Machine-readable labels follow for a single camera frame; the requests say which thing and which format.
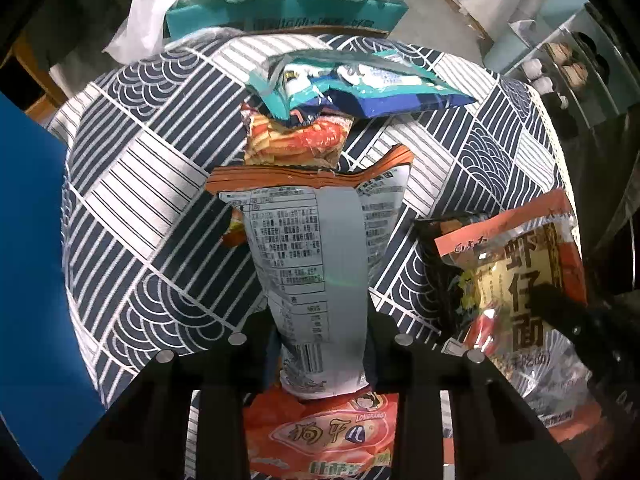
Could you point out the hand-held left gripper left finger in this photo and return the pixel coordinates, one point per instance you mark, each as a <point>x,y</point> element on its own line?
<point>262,355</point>

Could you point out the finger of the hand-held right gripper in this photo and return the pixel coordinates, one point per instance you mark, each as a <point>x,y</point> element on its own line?
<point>555,310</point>

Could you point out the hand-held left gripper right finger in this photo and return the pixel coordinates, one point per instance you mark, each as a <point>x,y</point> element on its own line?
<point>385,355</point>

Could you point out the clear red noodle packet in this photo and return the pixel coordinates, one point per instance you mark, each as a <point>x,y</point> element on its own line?
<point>520,280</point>

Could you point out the red cartoon snack packet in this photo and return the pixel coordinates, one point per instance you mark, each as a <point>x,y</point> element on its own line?
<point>320,435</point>

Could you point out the silver-backed snack packet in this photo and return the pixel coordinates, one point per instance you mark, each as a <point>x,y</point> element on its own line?
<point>305,260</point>

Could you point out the dark snack packet yellow print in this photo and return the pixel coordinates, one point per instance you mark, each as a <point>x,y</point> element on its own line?
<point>440,255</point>

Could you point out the orange striped snack packet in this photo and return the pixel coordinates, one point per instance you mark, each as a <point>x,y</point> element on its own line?
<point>295,142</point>

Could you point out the blue cardboard box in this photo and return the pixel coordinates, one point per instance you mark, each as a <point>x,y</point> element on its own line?
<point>30,260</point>

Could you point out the teal blue snack packet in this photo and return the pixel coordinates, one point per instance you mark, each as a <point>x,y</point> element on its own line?
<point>360,85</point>

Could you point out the navy white patterned tablecloth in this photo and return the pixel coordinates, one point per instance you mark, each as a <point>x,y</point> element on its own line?
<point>150,185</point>

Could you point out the brown shoe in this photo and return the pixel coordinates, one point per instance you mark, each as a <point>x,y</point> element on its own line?
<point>557,52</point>
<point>577,74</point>

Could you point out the pale blue shoe rack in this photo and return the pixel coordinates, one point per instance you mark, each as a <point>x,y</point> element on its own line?
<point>600,75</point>

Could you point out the black shoe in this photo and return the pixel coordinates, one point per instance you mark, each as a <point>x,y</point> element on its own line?
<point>592,50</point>

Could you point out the pink white shoe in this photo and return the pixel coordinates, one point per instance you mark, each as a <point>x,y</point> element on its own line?
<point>524,26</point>

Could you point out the teal cardboard box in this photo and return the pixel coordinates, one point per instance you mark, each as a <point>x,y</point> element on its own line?
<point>285,17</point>

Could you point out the wooden wardrobe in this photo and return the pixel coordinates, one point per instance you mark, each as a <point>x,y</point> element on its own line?
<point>37,75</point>

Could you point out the white plastic bag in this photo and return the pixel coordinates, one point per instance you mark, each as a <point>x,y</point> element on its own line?
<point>150,10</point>

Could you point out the black hanging coat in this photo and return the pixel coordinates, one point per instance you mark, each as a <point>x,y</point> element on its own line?
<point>65,15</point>

